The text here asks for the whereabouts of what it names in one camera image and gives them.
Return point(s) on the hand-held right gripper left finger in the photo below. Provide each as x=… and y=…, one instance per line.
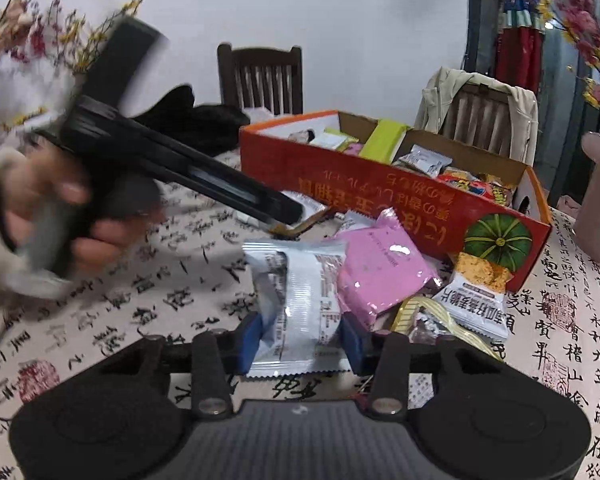
x=250, y=342

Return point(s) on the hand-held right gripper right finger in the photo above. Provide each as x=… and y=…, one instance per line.
x=352, y=342

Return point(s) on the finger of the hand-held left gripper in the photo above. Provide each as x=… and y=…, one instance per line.
x=282, y=207

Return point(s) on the brown snack wrapper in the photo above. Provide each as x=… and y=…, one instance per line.
x=292, y=230

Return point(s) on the silver snack packet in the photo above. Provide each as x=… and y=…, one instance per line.
x=425, y=160
x=312, y=205
x=300, y=300

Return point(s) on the yellow snack wrapper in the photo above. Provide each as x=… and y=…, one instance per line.
x=410, y=312

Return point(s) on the white and green snack packet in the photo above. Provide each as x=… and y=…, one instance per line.
x=332, y=140

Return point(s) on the pink snack packet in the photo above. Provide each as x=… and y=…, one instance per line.
x=385, y=265

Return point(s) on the small pink sachet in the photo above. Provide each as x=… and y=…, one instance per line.
x=352, y=149

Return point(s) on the orange cardboard box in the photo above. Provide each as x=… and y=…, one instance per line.
x=380, y=195

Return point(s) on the white orange print snack packet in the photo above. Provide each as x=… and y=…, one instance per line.
x=475, y=305

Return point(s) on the red yellow snack packet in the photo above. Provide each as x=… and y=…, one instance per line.
x=460, y=182

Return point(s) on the person's left hand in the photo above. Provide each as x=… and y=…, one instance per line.
x=55, y=185

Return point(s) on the black garment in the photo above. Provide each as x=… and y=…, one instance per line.
x=205, y=125

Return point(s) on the yellow blossom branches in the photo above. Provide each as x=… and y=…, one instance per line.
x=130, y=6

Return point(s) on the dark wooden chair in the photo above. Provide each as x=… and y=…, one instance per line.
x=260, y=80

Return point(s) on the dried rose bouquet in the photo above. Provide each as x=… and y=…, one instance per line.
x=15, y=20

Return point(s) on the wooden chair with slats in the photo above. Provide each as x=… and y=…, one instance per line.
x=480, y=115

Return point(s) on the chair with beige jacket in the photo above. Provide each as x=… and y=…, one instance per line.
x=522, y=120

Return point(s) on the red blue hanging decoration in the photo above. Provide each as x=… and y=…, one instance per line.
x=520, y=60

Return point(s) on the dark framed glass door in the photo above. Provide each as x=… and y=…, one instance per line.
x=560, y=125

